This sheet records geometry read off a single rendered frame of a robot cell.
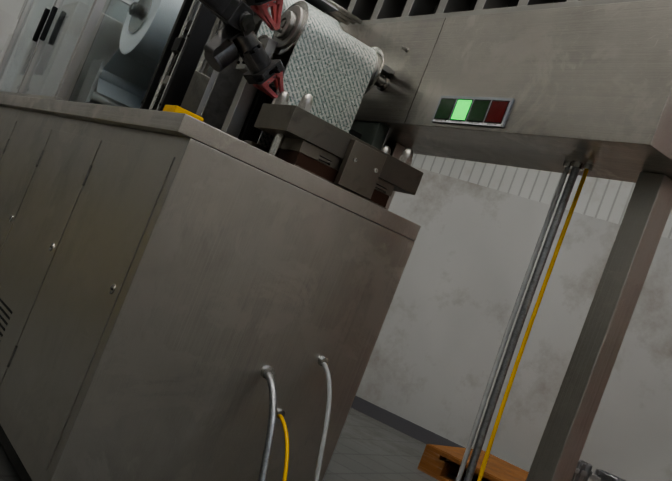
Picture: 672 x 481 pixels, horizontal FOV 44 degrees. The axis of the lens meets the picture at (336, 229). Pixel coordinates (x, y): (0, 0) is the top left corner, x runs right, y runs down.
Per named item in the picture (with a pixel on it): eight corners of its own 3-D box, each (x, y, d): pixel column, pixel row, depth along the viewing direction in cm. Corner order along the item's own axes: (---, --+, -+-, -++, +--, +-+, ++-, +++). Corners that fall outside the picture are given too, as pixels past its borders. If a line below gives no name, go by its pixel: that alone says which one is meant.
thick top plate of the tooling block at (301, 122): (253, 126, 197) (263, 102, 198) (377, 187, 220) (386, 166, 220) (286, 130, 184) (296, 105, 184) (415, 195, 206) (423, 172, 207)
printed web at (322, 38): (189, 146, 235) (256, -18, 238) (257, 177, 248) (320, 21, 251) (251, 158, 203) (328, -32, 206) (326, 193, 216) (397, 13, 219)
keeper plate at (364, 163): (333, 183, 193) (350, 139, 194) (365, 198, 198) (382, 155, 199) (339, 184, 191) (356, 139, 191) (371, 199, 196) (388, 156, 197)
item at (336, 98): (266, 116, 204) (294, 46, 205) (339, 153, 216) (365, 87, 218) (267, 116, 203) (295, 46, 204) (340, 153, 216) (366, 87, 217)
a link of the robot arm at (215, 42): (251, 10, 188) (227, -4, 192) (212, 39, 184) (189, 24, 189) (264, 51, 197) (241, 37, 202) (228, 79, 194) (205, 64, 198)
